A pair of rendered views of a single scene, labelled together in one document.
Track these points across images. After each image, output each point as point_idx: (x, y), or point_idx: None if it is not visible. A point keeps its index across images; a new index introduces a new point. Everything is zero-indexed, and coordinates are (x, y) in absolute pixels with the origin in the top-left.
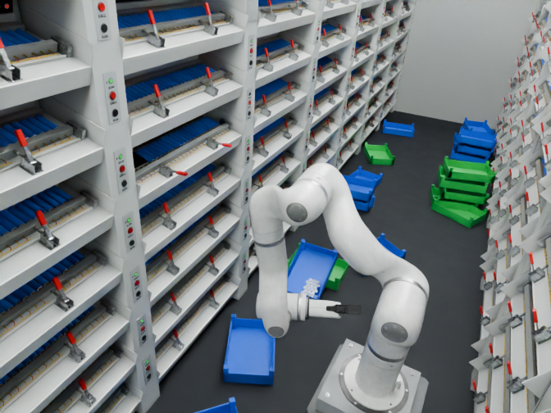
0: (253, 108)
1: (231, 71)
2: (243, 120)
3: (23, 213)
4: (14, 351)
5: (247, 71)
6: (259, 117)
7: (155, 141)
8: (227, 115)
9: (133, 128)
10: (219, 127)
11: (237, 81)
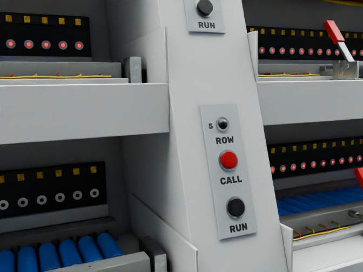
0: (270, 192)
1: (143, 57)
2: (200, 237)
3: None
4: None
5: (187, 35)
6: (349, 247)
7: None
8: (159, 222)
9: None
10: (88, 265)
11: (155, 79)
